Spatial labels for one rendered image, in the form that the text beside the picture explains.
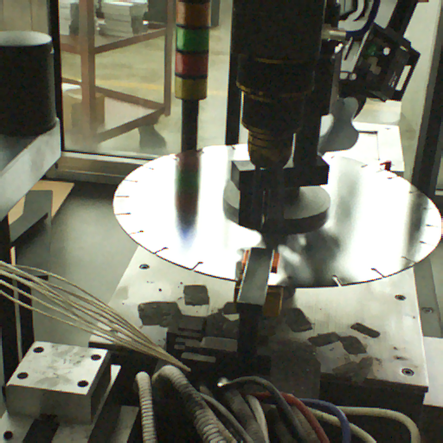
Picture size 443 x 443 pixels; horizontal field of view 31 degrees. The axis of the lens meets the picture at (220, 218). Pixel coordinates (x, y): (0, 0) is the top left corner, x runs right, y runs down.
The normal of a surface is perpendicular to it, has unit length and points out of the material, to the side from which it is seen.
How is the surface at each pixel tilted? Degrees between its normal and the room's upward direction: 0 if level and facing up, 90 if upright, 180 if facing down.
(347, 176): 0
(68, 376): 0
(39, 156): 90
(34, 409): 90
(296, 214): 5
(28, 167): 90
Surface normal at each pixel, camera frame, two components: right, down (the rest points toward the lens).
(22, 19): -0.15, 0.43
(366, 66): 0.50, 0.22
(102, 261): 0.05, -0.90
